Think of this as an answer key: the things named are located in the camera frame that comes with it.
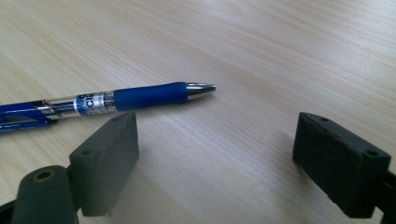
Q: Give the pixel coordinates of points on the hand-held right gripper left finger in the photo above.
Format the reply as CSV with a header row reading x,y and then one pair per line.
x,y
104,161

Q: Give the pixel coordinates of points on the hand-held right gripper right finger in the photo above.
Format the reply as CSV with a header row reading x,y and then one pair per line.
x,y
339,168

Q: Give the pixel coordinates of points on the blue retractable pen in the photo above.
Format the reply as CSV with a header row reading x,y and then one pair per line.
x,y
146,95

